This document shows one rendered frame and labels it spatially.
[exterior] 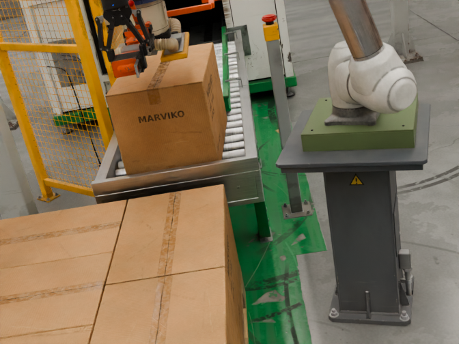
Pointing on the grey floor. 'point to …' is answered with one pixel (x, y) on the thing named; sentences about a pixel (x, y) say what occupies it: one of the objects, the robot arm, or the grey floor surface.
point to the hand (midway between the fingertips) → (129, 61)
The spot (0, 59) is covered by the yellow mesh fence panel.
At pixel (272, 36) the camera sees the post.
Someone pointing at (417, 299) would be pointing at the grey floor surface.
